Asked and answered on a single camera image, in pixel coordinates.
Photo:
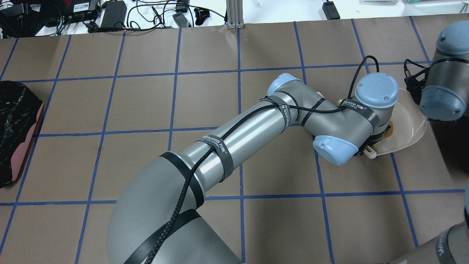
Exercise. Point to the white plastic dustpan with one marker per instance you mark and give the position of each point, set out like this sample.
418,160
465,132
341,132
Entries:
408,127

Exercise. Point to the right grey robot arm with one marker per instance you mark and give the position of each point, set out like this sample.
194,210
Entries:
444,96

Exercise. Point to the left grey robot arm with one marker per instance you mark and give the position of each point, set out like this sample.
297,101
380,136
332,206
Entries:
155,220

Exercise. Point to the bin with black bag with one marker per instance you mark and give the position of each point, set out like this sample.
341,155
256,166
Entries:
20,110

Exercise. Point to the black power adapter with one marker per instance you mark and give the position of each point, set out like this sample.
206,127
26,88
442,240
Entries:
114,14

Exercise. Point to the aluminium frame post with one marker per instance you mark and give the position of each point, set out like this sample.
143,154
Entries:
234,12

